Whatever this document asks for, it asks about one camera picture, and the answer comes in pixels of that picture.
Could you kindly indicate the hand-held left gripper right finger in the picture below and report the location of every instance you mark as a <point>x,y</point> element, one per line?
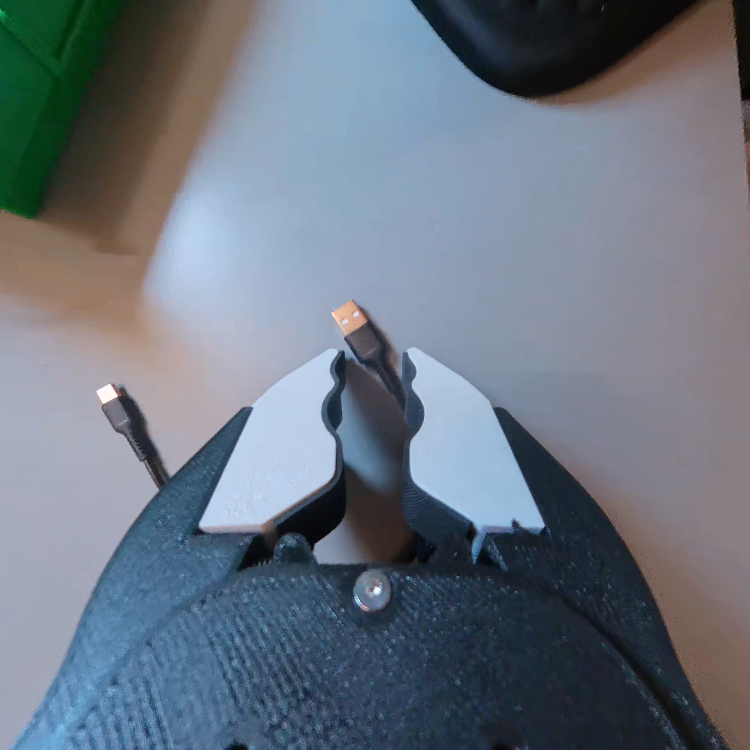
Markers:
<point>469,457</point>

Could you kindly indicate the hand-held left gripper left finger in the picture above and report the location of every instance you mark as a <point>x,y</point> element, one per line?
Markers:
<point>275,463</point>

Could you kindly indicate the green plastic bin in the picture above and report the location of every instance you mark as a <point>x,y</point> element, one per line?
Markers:
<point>41,88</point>

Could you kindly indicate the black pouch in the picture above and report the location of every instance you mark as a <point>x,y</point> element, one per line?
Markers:
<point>545,41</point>

